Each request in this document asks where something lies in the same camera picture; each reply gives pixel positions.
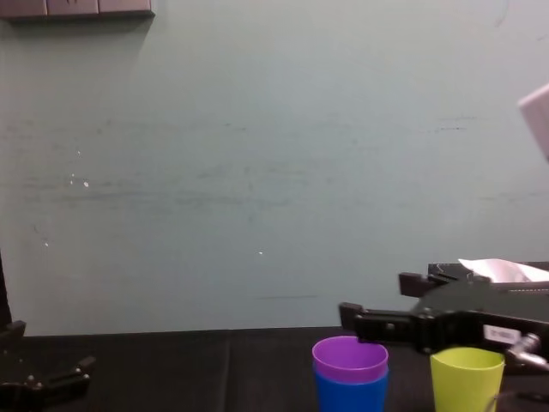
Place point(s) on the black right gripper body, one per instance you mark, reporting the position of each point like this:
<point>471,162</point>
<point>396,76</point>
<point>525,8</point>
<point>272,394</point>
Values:
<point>463,309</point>

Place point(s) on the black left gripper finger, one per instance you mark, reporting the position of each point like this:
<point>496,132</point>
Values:
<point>13,332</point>
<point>68,379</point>

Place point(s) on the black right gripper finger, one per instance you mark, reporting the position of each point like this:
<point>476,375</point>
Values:
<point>386,326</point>
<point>414,285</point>

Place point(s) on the purple plastic cup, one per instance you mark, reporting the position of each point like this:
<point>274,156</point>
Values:
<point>339,365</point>

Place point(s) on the yellow-green plastic cup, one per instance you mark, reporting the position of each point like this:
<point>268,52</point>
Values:
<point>463,386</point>

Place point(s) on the blue plastic cup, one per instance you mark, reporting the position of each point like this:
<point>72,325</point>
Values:
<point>351,397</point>

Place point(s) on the black table cloth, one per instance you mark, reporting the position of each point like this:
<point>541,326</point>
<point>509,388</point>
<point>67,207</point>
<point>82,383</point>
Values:
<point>171,373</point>

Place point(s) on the dark wall-mounted frame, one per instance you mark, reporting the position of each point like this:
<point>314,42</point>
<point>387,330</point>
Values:
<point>77,8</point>

